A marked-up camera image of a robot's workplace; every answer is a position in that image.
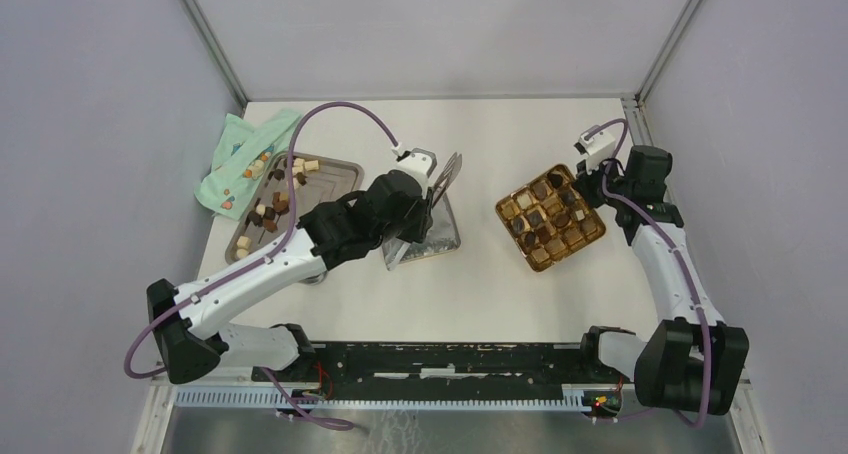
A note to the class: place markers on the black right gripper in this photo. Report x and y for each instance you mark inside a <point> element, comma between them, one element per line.
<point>583,183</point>

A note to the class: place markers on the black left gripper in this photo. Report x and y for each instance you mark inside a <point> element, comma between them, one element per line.
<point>423,220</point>

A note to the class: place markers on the gold chocolate box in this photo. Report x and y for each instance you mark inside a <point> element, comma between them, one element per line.
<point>558,225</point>

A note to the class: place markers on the metal serving tongs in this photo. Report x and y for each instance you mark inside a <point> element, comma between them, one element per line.
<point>439,184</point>

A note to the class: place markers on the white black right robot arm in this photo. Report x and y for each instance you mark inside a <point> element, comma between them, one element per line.
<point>694,360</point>

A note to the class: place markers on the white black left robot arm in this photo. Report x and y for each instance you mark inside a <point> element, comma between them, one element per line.
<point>192,323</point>

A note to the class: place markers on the dark round boxed chocolate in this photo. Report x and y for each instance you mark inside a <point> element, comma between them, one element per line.
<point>555,179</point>

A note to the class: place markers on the white chocolate in box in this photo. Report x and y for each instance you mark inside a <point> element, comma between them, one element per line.
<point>524,201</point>

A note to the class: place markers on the metal chocolate tray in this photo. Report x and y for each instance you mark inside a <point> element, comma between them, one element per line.
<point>316,180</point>

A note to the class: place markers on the silver box lid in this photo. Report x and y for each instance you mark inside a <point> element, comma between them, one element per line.
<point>441,237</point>

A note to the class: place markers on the green patterned cloth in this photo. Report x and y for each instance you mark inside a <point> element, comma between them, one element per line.
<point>240,160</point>

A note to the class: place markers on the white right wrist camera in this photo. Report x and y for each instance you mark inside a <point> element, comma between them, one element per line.
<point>594,146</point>

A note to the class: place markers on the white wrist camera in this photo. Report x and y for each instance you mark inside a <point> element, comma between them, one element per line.
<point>417,163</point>
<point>594,146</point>

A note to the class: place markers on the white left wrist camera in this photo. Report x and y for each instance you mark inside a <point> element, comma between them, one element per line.
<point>417,163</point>

